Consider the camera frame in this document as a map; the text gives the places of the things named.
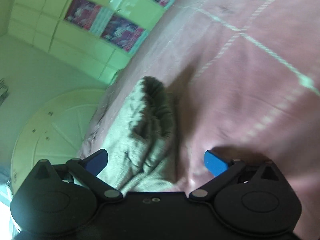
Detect pink quilted bedspread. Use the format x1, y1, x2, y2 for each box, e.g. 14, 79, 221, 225
79, 0, 319, 239

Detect left red poster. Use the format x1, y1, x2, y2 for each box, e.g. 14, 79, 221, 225
64, 0, 149, 55

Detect pale green wardrobe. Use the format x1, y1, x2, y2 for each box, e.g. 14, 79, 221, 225
1, 0, 168, 85

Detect cream curved headboard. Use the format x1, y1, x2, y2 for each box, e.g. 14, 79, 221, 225
10, 88, 104, 193

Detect grey-green knit pants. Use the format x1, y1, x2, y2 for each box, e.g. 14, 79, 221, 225
97, 76, 177, 194

